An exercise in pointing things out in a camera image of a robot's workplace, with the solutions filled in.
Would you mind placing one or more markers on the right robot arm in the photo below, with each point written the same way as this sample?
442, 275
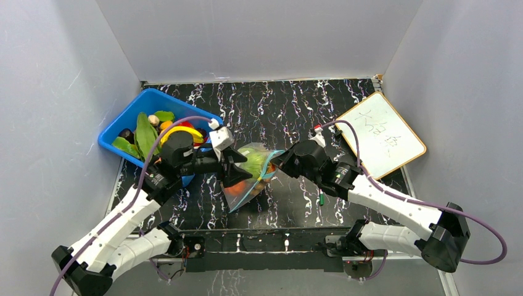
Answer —
400, 212

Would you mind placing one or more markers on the blue plastic bin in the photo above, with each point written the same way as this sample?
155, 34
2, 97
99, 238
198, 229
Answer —
148, 101

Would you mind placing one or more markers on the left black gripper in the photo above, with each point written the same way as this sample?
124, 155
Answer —
232, 174

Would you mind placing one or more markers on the green cabbage toy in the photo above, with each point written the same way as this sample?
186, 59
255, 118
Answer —
256, 159

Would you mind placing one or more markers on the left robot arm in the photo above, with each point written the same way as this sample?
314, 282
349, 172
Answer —
118, 220

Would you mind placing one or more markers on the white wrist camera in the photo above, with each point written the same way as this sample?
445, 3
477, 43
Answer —
221, 137
316, 135

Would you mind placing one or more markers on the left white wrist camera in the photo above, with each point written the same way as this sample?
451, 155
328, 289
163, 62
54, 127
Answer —
221, 137

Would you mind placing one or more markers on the aluminium frame rail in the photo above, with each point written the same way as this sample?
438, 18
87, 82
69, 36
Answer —
283, 248

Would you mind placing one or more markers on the white dry erase board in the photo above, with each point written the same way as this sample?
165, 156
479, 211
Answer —
386, 141

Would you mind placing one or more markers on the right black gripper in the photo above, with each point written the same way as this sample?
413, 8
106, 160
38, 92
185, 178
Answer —
284, 162

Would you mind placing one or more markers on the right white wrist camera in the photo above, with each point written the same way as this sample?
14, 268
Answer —
316, 135

